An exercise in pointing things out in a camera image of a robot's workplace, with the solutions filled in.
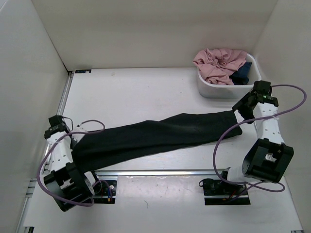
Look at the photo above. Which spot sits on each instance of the navy blue garment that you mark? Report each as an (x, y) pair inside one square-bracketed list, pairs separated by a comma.
[(240, 77)]

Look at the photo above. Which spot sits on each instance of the small dark label sticker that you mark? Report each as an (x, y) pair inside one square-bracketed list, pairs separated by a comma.
[(83, 71)]

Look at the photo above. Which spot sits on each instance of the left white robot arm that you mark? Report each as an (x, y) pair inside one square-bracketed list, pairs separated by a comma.
[(66, 183)]

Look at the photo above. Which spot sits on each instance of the pink garment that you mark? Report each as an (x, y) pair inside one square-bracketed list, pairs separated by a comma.
[(217, 65)]

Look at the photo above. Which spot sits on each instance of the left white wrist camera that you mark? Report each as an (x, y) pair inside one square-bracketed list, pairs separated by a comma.
[(78, 133)]

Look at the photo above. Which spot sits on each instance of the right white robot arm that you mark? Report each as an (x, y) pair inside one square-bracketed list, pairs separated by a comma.
[(269, 157)]

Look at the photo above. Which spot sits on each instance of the white plastic basket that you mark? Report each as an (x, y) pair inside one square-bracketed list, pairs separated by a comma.
[(216, 91)]

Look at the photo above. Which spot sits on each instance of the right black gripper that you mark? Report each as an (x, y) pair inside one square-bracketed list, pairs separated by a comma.
[(239, 106)]

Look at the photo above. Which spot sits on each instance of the black trousers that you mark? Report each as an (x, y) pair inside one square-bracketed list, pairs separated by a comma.
[(120, 144)]

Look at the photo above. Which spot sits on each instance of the aluminium frame rail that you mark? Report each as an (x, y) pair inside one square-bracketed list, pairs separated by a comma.
[(197, 172)]

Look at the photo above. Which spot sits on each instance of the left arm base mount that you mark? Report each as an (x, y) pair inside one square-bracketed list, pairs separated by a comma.
[(105, 189)]

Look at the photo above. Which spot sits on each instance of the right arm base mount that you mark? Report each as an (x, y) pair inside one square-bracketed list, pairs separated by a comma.
[(216, 192)]

